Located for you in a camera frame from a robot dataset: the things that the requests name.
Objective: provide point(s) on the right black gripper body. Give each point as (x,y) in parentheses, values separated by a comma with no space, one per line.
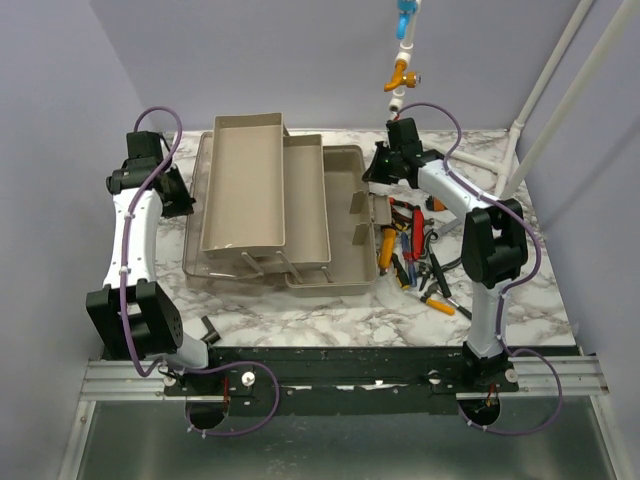
(382,167)

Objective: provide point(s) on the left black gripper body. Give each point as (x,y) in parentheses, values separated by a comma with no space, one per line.
(178,201)

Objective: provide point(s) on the beige plastic tool box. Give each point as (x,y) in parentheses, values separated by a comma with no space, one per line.
(272,207)

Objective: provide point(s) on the red folding knife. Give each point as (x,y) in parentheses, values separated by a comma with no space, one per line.
(417,232)

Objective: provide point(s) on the yellow utility knife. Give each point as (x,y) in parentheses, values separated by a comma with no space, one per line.
(387,248)

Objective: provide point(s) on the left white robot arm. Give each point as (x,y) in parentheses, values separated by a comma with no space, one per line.
(131,312)

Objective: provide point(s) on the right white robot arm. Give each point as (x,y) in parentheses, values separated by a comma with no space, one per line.
(494,247)

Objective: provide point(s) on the orange black pliers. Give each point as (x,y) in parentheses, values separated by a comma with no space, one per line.
(405,216)

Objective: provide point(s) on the hex key set orange holder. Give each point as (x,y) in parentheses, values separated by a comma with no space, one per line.
(434,205)

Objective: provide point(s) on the orange brass tap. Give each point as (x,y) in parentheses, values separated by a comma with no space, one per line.
(402,77)

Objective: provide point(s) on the silver combination wrench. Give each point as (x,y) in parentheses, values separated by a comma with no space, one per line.
(450,226)

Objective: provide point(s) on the black pruning shears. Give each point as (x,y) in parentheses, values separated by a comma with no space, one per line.
(437,270)

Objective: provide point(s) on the black yellow screwdriver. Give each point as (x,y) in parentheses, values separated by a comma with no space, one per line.
(401,274)

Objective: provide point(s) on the blue pipe valve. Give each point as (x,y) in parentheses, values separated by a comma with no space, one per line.
(407,16)

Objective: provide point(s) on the blue handled screwdriver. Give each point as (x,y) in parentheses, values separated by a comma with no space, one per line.
(409,260)

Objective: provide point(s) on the black T-handle bolt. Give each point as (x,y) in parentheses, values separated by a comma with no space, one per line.
(211,336)

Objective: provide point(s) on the aluminium extrusion rail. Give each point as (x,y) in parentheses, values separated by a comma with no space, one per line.
(111,381)

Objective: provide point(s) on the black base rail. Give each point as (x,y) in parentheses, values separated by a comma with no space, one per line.
(366,381)

